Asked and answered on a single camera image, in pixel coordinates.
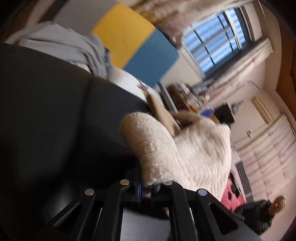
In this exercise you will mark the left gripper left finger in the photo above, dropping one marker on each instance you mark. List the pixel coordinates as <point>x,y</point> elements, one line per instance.
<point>96,214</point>

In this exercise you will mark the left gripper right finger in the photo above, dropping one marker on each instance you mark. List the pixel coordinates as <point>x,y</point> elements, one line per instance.
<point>198,215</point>

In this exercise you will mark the white knit sweater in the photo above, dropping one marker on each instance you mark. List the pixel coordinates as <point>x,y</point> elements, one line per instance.
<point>198,157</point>

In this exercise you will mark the pink spotted cloth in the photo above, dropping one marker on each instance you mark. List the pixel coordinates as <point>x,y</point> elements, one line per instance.
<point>232,195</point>

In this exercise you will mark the person in black jacket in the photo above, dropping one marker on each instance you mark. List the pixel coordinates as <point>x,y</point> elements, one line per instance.
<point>258,215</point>

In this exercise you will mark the beige garment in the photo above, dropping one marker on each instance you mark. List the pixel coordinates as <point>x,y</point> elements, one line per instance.
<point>168,118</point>

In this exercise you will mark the black computer monitor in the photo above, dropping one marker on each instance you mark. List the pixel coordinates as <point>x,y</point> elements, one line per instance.
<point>224,114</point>

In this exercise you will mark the cluttered wooden desk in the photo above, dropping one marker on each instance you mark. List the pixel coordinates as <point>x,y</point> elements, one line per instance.
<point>186,100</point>

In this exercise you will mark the white pillow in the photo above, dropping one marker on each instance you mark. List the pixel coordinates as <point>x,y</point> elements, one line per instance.
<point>131,84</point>

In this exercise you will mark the orange wooden wardrobe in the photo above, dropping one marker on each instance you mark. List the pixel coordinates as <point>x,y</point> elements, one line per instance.
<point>286,81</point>

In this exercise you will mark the light grey-blue garment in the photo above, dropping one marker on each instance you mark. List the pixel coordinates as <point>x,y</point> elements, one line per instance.
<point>84,51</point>

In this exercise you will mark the window with bars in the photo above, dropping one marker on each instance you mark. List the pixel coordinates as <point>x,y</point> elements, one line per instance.
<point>210,45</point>

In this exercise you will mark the grey yellow blue headboard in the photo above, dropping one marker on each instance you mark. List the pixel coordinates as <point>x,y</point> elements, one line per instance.
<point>136,45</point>

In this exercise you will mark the beige patterned curtain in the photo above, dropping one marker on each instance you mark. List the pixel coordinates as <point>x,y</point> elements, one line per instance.
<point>172,17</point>

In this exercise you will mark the wall air conditioner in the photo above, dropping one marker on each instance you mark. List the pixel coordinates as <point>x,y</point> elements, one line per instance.
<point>262,110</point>

